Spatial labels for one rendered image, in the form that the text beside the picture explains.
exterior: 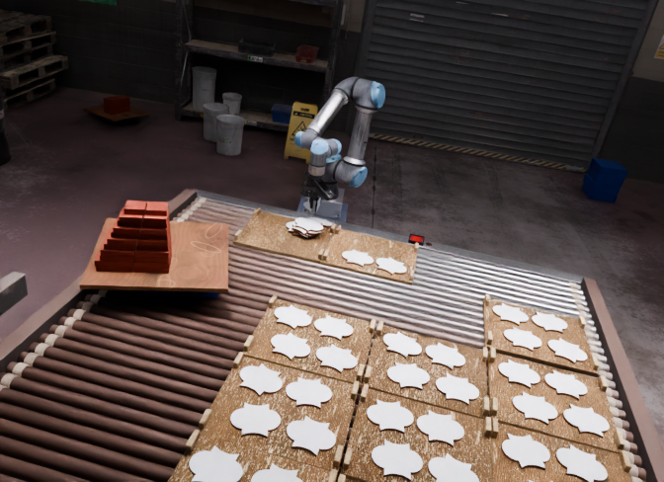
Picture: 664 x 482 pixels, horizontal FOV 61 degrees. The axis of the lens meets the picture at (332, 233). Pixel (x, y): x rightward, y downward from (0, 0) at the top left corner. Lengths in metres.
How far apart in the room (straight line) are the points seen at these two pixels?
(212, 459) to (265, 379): 0.34
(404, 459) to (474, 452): 0.23
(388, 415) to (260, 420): 0.39
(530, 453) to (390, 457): 0.43
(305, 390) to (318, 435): 0.18
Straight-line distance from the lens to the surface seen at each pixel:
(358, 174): 2.88
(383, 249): 2.68
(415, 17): 7.03
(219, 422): 1.73
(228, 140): 6.09
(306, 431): 1.72
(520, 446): 1.88
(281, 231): 2.69
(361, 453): 1.71
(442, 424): 1.84
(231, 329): 2.10
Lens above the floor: 2.20
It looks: 28 degrees down
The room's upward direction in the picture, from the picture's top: 9 degrees clockwise
